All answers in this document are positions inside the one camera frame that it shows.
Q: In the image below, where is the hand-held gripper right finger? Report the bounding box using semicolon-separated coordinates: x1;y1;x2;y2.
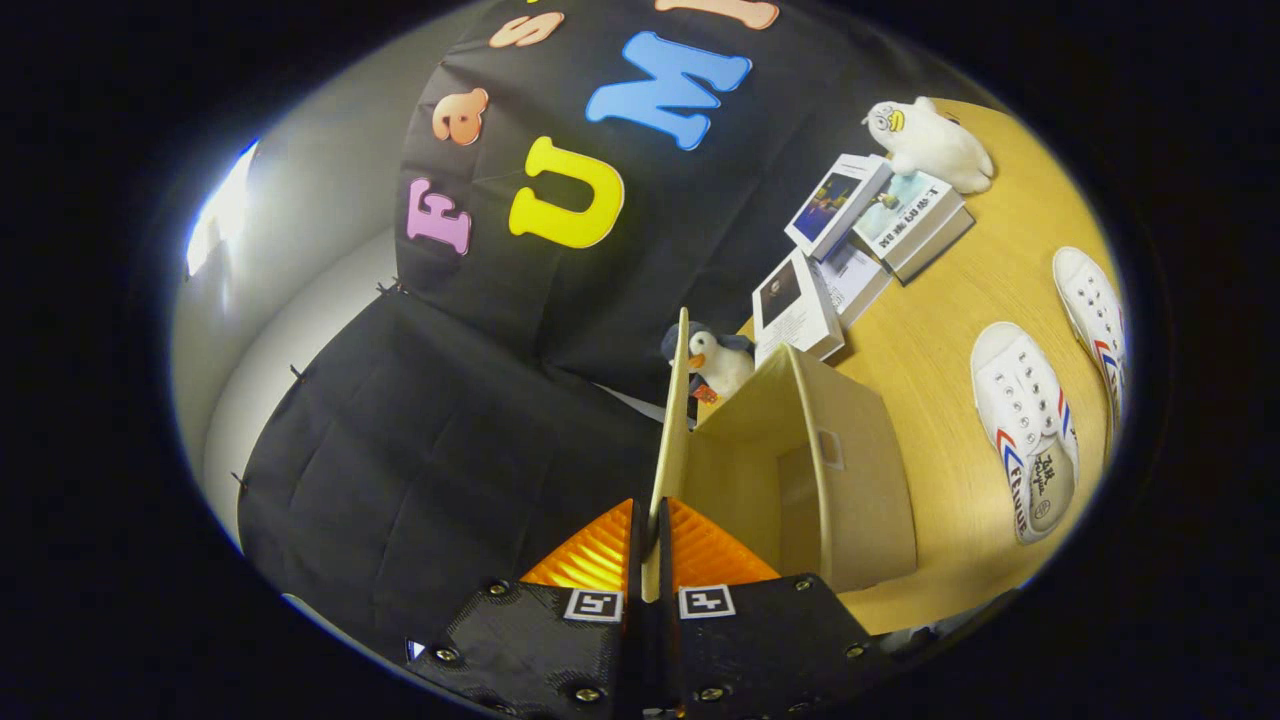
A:
655;497;891;720

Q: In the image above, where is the white canvas shoe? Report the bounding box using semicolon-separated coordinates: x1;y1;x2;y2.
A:
1052;246;1129;441
970;321;1081;546

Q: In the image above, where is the grey penguin plush toy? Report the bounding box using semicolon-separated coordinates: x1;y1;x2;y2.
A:
660;322;756;406

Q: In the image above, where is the white book with dark portrait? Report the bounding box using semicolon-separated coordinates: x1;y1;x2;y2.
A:
752;247;846;366

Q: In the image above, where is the thick pale cover book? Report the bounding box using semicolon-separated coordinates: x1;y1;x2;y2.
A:
852;170;976;286

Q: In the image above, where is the white duck plush toy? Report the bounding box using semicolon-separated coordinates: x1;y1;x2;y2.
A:
862;96;996;196

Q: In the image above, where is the beige storage box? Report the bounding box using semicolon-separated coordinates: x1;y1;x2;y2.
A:
640;307;919;601

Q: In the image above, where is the thin white book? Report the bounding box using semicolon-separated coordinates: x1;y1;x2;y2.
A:
820;240;894;331

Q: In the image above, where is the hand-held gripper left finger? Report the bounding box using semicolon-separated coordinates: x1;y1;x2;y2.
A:
405;498;646;720

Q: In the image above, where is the book with blue cover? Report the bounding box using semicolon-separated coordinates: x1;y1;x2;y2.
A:
784;153;894;263

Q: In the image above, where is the large ceiling light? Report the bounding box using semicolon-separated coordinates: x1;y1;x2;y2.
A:
185;140;261;279

